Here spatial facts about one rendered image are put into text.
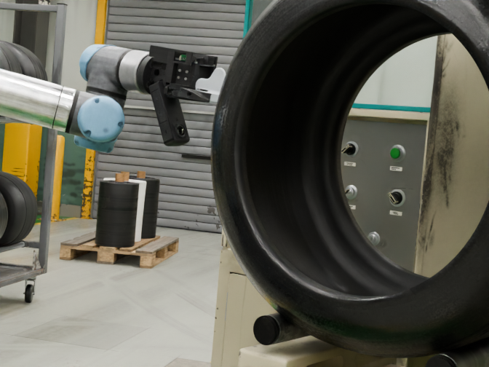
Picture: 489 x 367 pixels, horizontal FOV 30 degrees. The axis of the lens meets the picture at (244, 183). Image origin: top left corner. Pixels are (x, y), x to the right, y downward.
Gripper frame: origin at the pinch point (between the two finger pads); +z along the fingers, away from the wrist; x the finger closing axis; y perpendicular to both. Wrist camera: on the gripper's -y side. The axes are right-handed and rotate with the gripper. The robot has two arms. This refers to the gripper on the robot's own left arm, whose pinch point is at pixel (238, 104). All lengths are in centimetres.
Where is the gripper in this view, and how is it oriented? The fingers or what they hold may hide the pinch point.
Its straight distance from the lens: 151.0
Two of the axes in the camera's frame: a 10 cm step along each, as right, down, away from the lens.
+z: 7.9, 2.1, -5.8
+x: 5.9, 0.0, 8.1
